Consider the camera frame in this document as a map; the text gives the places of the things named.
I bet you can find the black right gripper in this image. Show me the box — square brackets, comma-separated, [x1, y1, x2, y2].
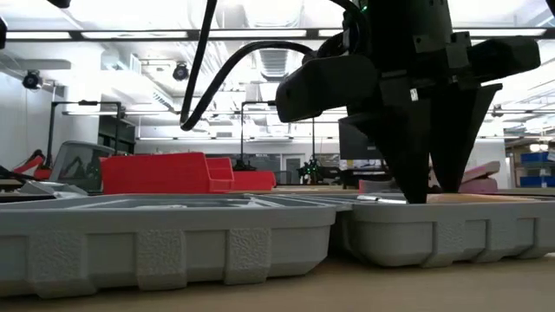
[275, 29, 542, 205]

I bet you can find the orange handled screwdriver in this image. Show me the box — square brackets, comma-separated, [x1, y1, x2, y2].
[357, 193, 539, 205]

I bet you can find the grey plastic tool case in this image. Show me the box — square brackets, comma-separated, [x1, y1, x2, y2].
[0, 179, 555, 300]

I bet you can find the black computer monitor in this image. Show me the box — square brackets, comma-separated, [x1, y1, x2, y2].
[338, 119, 385, 161]

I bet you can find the blue storage bin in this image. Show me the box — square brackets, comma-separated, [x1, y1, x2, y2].
[519, 175, 555, 189]
[519, 151, 555, 166]

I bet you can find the black robot with green light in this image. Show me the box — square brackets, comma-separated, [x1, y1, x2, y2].
[297, 158, 330, 184]

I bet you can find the black round stand base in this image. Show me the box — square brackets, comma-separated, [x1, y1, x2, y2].
[232, 158, 258, 172]

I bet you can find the black ceiling spotlight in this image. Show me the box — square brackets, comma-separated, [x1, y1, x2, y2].
[172, 62, 191, 82]
[22, 68, 43, 91]

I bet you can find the black overhead rig bar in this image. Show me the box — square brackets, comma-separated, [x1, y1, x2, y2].
[0, 27, 555, 42]

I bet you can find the red plastic bin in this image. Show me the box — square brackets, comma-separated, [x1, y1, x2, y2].
[100, 151, 278, 195]

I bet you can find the silver ceiling air duct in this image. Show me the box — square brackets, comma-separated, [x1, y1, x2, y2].
[255, 47, 291, 83]

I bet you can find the black background rig frame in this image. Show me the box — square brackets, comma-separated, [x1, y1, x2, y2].
[239, 99, 317, 172]
[46, 99, 125, 168]

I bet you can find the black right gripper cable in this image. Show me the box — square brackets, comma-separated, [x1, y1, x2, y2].
[180, 0, 369, 133]

